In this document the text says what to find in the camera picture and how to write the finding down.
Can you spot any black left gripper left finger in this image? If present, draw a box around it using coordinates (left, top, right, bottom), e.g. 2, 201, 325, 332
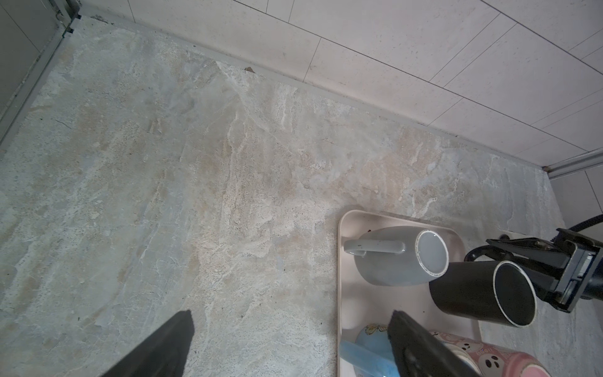
103, 310, 195, 377

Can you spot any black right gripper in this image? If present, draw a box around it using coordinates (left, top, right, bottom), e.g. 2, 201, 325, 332
464, 229, 602, 313

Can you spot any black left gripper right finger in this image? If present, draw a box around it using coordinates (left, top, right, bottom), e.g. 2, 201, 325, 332
387, 310, 479, 377

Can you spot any black mug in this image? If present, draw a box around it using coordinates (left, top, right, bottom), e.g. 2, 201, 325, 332
429, 261, 537, 328

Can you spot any pink cartoon mug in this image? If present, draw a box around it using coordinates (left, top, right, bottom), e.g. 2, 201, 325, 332
430, 331, 551, 377

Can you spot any grey mug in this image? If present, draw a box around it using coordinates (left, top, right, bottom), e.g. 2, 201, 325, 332
343, 226, 449, 287

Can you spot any blue cartoon mug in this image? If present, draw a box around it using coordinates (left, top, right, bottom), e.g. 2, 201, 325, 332
339, 324, 400, 377

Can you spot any beige plastic tray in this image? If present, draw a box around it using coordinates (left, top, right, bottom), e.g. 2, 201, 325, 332
337, 209, 484, 377

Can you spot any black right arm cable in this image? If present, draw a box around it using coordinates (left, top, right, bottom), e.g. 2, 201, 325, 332
567, 214, 603, 232

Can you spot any aluminium corner post right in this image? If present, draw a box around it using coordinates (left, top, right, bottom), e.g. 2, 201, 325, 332
543, 149, 603, 180

